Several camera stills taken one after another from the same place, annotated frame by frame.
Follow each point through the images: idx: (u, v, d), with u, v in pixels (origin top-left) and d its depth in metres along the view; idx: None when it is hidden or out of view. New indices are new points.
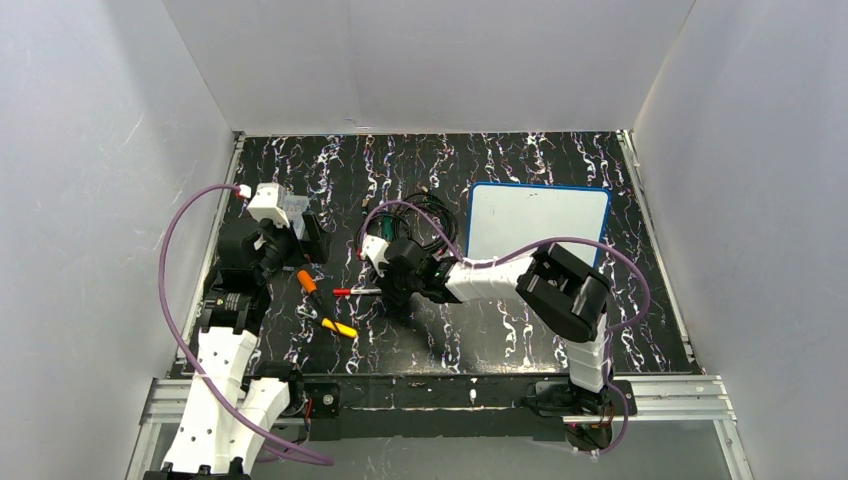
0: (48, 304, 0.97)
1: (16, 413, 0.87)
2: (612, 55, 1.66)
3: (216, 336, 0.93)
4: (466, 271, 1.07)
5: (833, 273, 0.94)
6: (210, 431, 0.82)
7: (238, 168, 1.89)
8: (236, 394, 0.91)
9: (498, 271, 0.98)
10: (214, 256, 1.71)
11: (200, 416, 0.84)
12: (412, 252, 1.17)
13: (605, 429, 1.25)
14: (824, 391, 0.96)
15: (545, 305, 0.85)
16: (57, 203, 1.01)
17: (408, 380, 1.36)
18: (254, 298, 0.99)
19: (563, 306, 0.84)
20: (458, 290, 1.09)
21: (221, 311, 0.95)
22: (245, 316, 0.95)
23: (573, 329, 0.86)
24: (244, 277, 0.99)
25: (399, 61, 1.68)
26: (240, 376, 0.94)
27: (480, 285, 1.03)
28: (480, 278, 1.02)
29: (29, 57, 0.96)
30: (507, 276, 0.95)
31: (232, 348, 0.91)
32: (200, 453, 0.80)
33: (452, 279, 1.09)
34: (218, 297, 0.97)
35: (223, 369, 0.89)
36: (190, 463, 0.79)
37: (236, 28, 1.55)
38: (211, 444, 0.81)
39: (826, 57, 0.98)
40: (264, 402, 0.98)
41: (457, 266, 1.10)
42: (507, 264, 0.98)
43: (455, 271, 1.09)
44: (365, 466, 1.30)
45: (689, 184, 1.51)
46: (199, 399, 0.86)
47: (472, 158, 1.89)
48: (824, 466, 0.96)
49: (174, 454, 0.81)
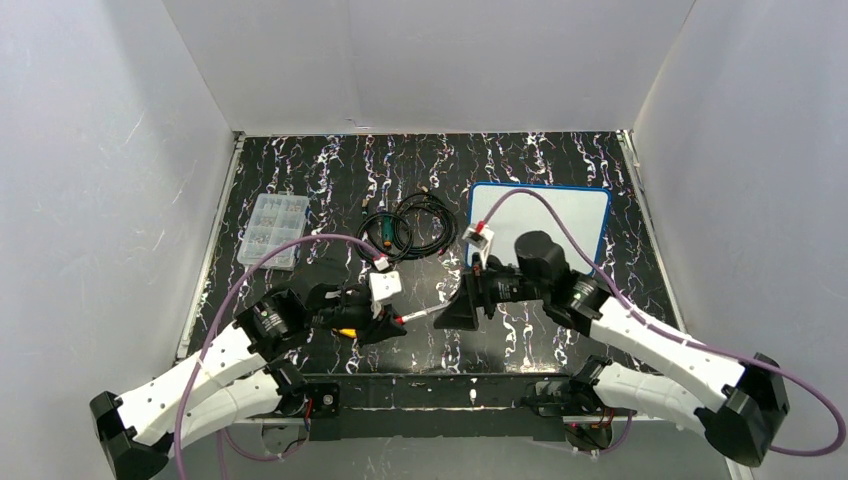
0: (48, 303, 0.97)
1: (20, 413, 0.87)
2: (612, 56, 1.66)
3: (238, 334, 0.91)
4: (630, 323, 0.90)
5: (833, 274, 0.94)
6: (162, 406, 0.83)
7: (238, 168, 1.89)
8: (210, 392, 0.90)
9: (684, 355, 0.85)
10: (214, 256, 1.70)
11: (170, 386, 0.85)
12: (556, 261, 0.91)
13: (605, 430, 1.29)
14: (827, 393, 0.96)
15: (741, 429, 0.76)
16: (57, 203, 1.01)
17: (408, 380, 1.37)
18: (291, 331, 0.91)
19: (757, 436, 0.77)
20: (603, 333, 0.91)
21: (255, 321, 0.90)
22: (267, 341, 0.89)
23: (743, 452, 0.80)
24: (299, 311, 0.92)
25: (399, 61, 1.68)
26: (228, 381, 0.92)
27: (639, 347, 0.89)
28: (650, 346, 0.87)
29: (29, 57, 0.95)
30: (696, 370, 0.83)
31: (235, 357, 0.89)
32: (142, 414, 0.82)
33: (604, 321, 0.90)
34: (266, 308, 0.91)
35: (214, 367, 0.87)
36: (129, 418, 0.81)
37: (235, 27, 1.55)
38: (154, 415, 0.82)
39: (826, 58, 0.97)
40: (243, 400, 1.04)
41: (616, 305, 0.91)
42: (705, 357, 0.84)
43: (613, 310, 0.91)
44: (365, 466, 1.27)
45: (689, 185, 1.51)
46: (180, 371, 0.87)
47: (472, 158, 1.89)
48: (824, 465, 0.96)
49: (130, 397, 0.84)
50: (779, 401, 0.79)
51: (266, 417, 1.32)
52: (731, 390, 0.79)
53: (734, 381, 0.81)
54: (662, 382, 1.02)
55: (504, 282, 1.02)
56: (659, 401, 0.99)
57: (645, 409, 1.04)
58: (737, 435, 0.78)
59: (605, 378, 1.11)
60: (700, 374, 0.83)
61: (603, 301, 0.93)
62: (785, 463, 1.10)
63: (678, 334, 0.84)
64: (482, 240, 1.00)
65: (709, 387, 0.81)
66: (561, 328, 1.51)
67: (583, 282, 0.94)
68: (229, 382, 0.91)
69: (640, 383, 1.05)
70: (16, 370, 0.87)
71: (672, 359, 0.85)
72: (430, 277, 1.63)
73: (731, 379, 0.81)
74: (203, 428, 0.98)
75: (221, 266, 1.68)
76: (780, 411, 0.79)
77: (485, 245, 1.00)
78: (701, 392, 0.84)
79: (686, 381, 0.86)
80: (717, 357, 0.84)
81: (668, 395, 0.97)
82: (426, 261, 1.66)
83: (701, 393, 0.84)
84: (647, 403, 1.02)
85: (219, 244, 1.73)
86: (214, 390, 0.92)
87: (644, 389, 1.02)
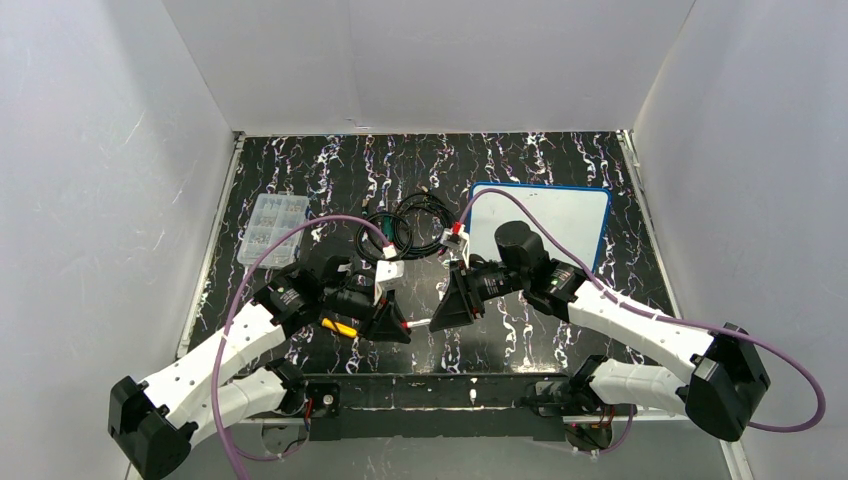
0: (48, 302, 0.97)
1: (20, 413, 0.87)
2: (612, 55, 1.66)
3: (258, 310, 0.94)
4: (604, 303, 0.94)
5: (833, 273, 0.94)
6: (192, 383, 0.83)
7: (238, 168, 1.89)
8: (234, 370, 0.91)
9: (655, 330, 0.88)
10: (215, 256, 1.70)
11: (197, 364, 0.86)
12: (534, 247, 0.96)
13: (605, 430, 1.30)
14: (828, 392, 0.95)
15: (711, 396, 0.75)
16: (57, 203, 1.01)
17: (409, 380, 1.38)
18: (306, 305, 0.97)
19: (730, 405, 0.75)
20: (581, 316, 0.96)
21: (272, 296, 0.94)
22: (287, 316, 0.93)
23: (720, 425, 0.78)
24: (313, 284, 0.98)
25: (399, 61, 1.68)
26: (251, 358, 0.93)
27: (615, 326, 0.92)
28: (622, 324, 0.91)
29: (28, 57, 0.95)
30: (667, 343, 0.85)
31: (260, 330, 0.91)
32: (172, 393, 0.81)
33: (579, 303, 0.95)
34: (281, 287, 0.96)
35: (240, 342, 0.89)
36: (159, 397, 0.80)
37: (236, 28, 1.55)
38: (185, 392, 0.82)
39: (826, 57, 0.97)
40: (251, 394, 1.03)
41: (590, 287, 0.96)
42: (675, 330, 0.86)
43: (588, 292, 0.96)
44: (365, 466, 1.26)
45: (689, 185, 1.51)
46: (206, 349, 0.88)
47: (473, 158, 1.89)
48: (824, 457, 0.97)
49: (155, 379, 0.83)
50: (752, 373, 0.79)
51: (267, 417, 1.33)
52: (700, 358, 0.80)
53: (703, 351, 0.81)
54: (646, 371, 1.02)
55: (491, 277, 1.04)
56: (645, 387, 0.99)
57: (642, 402, 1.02)
58: (709, 406, 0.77)
59: (600, 373, 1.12)
60: (670, 347, 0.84)
61: (579, 285, 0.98)
62: (786, 458, 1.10)
63: (647, 309, 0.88)
64: (461, 240, 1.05)
65: (679, 358, 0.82)
66: (561, 328, 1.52)
67: (561, 270, 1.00)
68: (252, 359, 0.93)
69: (628, 374, 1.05)
70: (17, 370, 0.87)
71: (644, 334, 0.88)
72: (430, 277, 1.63)
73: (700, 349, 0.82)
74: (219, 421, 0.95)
75: (220, 266, 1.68)
76: (756, 383, 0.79)
77: (464, 246, 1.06)
78: (675, 367, 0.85)
79: (660, 356, 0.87)
80: (687, 330, 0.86)
81: (653, 381, 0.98)
82: (426, 261, 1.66)
83: (676, 368, 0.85)
84: (637, 392, 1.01)
85: (219, 244, 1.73)
86: (236, 370, 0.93)
87: (631, 379, 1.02)
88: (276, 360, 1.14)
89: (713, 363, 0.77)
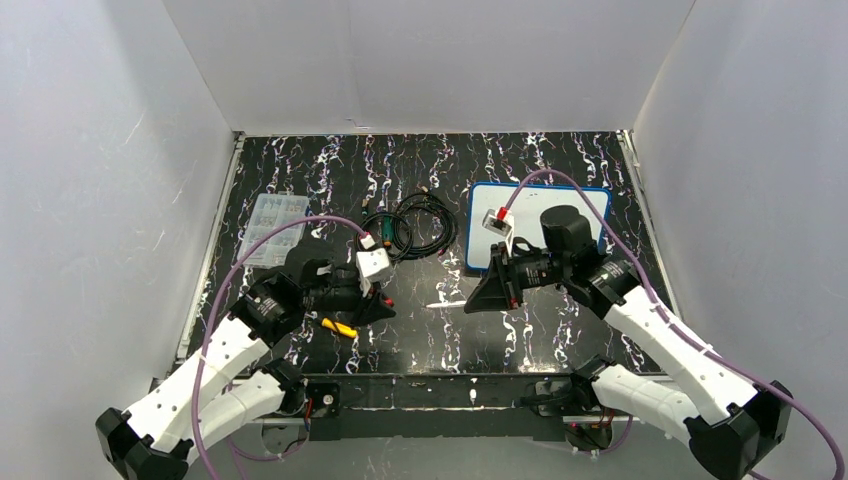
0: (48, 301, 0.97)
1: (20, 412, 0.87)
2: (612, 55, 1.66)
3: (236, 325, 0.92)
4: (652, 317, 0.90)
5: (833, 274, 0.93)
6: (174, 409, 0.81)
7: (238, 168, 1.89)
8: (219, 388, 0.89)
9: (698, 364, 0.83)
10: (214, 256, 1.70)
11: (178, 389, 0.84)
12: (577, 230, 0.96)
13: (605, 429, 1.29)
14: (825, 392, 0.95)
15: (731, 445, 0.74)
16: (57, 203, 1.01)
17: (409, 380, 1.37)
18: (287, 312, 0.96)
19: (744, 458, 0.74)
20: (623, 320, 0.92)
21: (249, 309, 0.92)
22: (267, 327, 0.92)
23: (719, 464, 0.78)
24: (293, 291, 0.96)
25: (399, 61, 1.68)
26: (235, 374, 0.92)
27: (653, 343, 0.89)
28: (664, 344, 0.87)
29: (28, 56, 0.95)
30: (706, 379, 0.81)
31: (239, 346, 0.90)
32: (155, 422, 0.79)
33: (626, 308, 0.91)
34: (259, 296, 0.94)
35: (219, 361, 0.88)
36: (141, 427, 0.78)
37: (236, 27, 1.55)
38: (168, 419, 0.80)
39: (826, 57, 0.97)
40: (246, 400, 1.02)
41: (644, 297, 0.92)
42: (720, 370, 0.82)
43: (639, 301, 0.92)
44: (365, 466, 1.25)
45: (689, 185, 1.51)
46: (186, 372, 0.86)
47: (473, 158, 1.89)
48: (823, 457, 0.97)
49: (136, 409, 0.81)
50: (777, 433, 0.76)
51: (266, 417, 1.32)
52: (737, 409, 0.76)
53: (742, 401, 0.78)
54: (658, 389, 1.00)
55: (533, 267, 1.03)
56: (650, 404, 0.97)
57: (641, 417, 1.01)
58: (721, 449, 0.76)
59: (607, 381, 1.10)
60: (708, 386, 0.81)
61: (631, 288, 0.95)
62: (785, 457, 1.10)
63: (699, 341, 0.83)
64: (504, 226, 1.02)
65: (714, 400, 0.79)
66: (561, 328, 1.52)
67: (611, 264, 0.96)
68: (237, 374, 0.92)
69: (637, 388, 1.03)
70: (16, 370, 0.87)
71: (685, 363, 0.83)
72: (430, 278, 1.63)
73: (739, 399, 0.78)
74: (214, 433, 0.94)
75: (220, 266, 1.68)
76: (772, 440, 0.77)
77: (507, 232, 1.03)
78: (701, 402, 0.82)
79: (689, 386, 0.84)
80: (732, 375, 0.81)
81: (661, 402, 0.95)
82: (426, 261, 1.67)
83: (701, 404, 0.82)
84: (639, 407, 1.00)
85: (219, 244, 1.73)
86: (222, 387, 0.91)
87: (638, 394, 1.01)
88: (274, 361, 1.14)
89: (750, 418, 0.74)
